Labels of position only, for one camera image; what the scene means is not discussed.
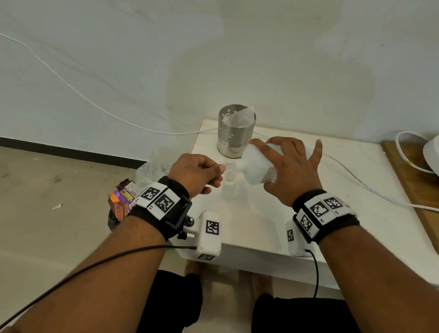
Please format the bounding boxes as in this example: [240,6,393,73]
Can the person's left hand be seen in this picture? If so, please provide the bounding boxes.
[168,153,227,199]

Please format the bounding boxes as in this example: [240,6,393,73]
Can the person's right hand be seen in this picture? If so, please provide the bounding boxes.
[248,136,324,208]

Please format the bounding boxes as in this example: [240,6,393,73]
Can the small clear bottle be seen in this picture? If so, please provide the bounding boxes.
[222,164,238,199]

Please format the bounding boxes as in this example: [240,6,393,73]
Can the large translucent bottle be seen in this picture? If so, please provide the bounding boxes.
[235,143,285,186]

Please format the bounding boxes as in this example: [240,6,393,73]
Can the person's left forearm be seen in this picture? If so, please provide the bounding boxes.
[0,216,167,333]

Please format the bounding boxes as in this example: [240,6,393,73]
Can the person's right forearm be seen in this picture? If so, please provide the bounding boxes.
[319,225,439,333]

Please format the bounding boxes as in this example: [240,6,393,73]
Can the person's left foot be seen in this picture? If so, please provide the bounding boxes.
[184,259,205,277]

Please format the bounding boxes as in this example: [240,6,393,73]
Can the person's foot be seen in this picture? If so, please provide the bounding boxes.
[252,273,274,297]
[184,259,205,277]

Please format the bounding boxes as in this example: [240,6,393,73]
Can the person's right foot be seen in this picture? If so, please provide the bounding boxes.
[252,273,274,297]

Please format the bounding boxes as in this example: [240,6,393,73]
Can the person's black shorts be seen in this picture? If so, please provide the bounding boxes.
[136,270,361,333]

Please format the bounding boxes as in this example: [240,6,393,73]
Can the clear plastic bag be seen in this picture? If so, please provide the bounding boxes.
[134,157,172,196]

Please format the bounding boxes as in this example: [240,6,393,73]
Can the black left wristband with markers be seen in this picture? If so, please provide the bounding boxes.
[127,176,193,242]

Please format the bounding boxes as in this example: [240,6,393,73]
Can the perforated metal cup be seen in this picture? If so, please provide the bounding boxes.
[216,104,257,159]

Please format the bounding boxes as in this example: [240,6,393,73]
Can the white paper in cup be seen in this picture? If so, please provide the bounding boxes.
[223,106,256,128]

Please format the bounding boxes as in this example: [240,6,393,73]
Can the black trash bag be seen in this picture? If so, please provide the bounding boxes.
[107,209,121,232]

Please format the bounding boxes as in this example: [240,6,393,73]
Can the wooden board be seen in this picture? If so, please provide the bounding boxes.
[381,140,439,255]

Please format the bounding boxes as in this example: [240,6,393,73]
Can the white round lamp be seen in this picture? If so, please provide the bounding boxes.
[422,134,439,177]

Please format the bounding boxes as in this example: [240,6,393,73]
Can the white power cable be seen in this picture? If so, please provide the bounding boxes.
[0,32,439,213]

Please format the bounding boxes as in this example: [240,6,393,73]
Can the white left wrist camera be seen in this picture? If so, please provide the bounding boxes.
[177,210,223,261]

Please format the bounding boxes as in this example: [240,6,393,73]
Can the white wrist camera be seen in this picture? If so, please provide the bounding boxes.
[285,219,315,258]
[177,210,223,261]

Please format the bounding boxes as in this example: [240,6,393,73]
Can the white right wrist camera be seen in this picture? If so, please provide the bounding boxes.
[285,219,315,258]

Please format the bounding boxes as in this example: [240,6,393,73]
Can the black right camera cable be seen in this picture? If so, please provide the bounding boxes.
[305,249,320,298]

